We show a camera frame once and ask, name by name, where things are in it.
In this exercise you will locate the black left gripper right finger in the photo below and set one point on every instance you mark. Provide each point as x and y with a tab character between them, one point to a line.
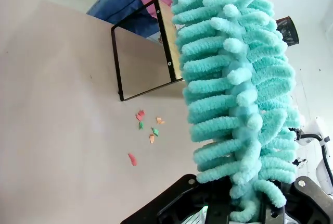
309	203

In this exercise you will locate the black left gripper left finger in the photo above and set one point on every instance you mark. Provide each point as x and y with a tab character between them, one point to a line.
179	200

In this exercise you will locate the teal chenille duster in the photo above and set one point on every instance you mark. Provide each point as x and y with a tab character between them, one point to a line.
234	78

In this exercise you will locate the black mesh cup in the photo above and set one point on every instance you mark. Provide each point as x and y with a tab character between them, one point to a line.
287	30

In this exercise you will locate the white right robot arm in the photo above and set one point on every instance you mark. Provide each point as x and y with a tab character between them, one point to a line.
323	172

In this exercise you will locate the red paper scrap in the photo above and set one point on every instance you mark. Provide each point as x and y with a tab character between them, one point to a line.
140	114
133	159

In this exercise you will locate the orange paper scrap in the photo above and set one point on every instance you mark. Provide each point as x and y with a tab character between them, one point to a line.
160	121
152	138

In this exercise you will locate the green paper scrap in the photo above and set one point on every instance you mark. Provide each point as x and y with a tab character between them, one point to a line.
155	131
141	125

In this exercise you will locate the person in pink hoodie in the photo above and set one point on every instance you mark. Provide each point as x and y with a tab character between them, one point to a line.
122	2

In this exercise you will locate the two-tier wooden shelf black frame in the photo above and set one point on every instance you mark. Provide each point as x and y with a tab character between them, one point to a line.
174	67

